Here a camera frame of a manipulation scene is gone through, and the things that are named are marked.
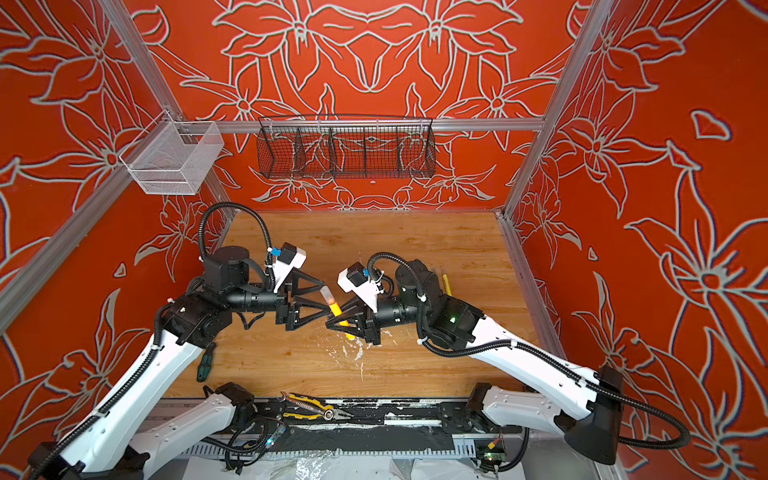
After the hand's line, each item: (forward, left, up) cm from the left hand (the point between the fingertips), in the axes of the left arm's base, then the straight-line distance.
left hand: (323, 296), depth 60 cm
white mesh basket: (+47, +56, -1) cm, 74 cm away
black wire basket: (+59, +4, -2) cm, 59 cm away
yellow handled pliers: (-16, +1, -30) cm, 34 cm away
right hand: (-7, -2, +1) cm, 7 cm away
